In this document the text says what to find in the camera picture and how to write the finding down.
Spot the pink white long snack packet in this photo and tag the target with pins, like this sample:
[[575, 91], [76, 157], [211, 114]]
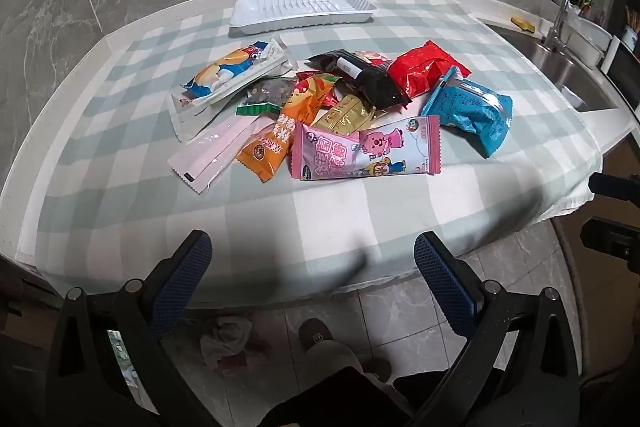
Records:
[[212, 157]]

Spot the green white checked tablecloth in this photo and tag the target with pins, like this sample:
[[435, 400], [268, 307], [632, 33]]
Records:
[[280, 227]]

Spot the white cup with utensils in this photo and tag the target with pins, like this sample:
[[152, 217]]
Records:
[[631, 32]]

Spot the blue white cartoon snack packet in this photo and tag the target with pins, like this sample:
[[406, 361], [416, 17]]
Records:
[[235, 69]]

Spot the small red snack packet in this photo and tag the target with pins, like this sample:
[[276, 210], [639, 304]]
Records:
[[305, 78]]

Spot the gold snack packet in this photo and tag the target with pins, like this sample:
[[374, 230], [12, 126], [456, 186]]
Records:
[[342, 114]]

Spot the small potted plant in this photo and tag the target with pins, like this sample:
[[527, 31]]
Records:
[[582, 0]]

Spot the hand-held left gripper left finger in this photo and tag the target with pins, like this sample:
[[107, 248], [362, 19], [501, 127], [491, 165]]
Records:
[[182, 277]]

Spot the crumpled cloth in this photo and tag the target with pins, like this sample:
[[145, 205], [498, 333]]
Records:
[[225, 339]]

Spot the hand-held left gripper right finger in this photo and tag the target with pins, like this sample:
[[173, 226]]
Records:
[[442, 282]]

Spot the metal faucet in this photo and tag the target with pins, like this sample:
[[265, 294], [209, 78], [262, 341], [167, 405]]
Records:
[[557, 24]]

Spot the plain white snack packet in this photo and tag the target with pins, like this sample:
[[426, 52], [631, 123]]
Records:
[[192, 119]]

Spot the person's legs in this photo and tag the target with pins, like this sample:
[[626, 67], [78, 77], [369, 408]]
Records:
[[345, 387]]

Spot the orange red snack packet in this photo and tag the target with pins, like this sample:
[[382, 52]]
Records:
[[306, 103]]

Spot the brown slipper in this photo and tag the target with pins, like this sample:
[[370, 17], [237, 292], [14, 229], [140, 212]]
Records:
[[315, 334]]

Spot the yellow sponge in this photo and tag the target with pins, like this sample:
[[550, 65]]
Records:
[[524, 24]]

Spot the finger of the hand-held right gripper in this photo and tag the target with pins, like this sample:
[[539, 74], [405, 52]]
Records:
[[617, 186], [612, 244]]

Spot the black snack packet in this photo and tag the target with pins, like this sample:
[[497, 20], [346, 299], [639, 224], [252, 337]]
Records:
[[370, 79]]

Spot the white plastic tray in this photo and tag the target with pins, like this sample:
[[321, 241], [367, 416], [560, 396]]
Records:
[[302, 11]]

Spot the dark clear green-edged snack packet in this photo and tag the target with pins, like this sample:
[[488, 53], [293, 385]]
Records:
[[265, 94]]

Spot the white dish rack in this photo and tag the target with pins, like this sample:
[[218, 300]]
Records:
[[592, 39]]

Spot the pink cartoon snack packet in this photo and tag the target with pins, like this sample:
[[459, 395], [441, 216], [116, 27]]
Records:
[[365, 149]]

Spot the steel sink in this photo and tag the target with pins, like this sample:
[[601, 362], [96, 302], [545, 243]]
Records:
[[560, 64]]

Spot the strawberry print snack packet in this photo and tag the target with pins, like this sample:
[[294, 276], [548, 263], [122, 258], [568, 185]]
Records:
[[372, 58]]

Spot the orange yellow-print snack packet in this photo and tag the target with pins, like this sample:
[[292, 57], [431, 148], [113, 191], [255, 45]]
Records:
[[265, 149]]

